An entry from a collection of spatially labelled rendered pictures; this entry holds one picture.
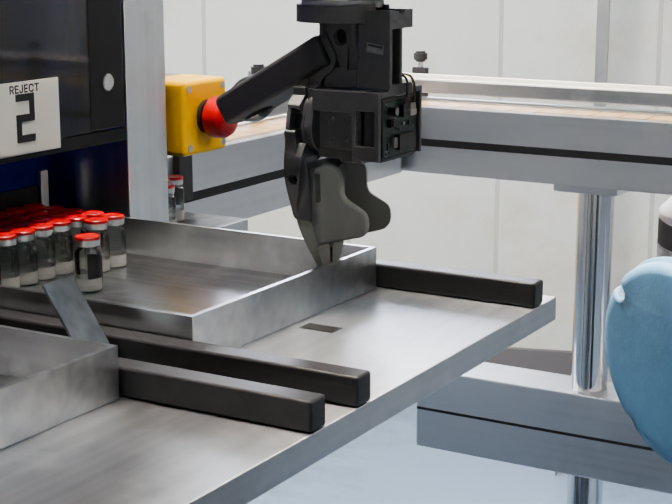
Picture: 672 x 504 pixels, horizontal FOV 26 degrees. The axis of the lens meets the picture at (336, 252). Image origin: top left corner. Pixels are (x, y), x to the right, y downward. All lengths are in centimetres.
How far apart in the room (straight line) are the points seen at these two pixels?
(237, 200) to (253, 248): 43
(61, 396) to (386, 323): 31
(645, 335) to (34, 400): 36
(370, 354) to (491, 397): 107
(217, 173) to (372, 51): 58
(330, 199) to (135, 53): 30
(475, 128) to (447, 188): 189
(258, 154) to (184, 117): 33
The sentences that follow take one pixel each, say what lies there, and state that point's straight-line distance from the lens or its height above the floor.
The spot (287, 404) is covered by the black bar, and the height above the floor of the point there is 90.
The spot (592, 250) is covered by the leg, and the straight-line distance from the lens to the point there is 200.
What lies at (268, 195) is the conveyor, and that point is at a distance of 174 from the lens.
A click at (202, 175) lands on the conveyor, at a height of 91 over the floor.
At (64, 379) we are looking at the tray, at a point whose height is 91.
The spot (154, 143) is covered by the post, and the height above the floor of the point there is 98.
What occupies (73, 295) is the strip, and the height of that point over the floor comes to 93.
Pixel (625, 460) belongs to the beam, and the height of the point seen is 47.
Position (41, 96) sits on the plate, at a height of 104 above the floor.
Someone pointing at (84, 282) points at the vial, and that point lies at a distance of 120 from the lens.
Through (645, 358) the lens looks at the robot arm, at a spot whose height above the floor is 96.
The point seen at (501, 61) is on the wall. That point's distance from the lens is 382.
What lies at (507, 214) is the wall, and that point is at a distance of 387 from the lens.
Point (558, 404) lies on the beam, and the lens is 205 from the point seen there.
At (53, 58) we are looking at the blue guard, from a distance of 126.
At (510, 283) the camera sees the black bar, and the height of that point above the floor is 90.
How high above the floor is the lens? 117
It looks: 12 degrees down
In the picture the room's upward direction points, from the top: straight up
